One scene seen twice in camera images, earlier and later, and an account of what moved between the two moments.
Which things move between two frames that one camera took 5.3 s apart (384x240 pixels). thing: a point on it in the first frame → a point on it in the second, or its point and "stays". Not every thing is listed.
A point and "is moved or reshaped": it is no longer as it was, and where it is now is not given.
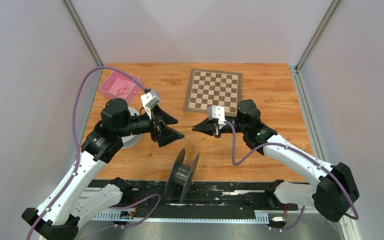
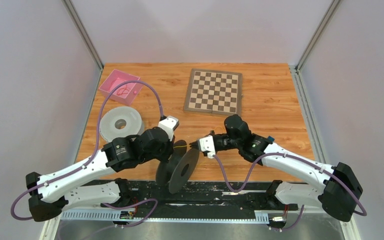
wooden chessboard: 207,88 stays
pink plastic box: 118,85 stays
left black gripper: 169,135 → 166,156
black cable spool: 180,177 is moved or reshaped
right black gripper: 206,126 → 195,145
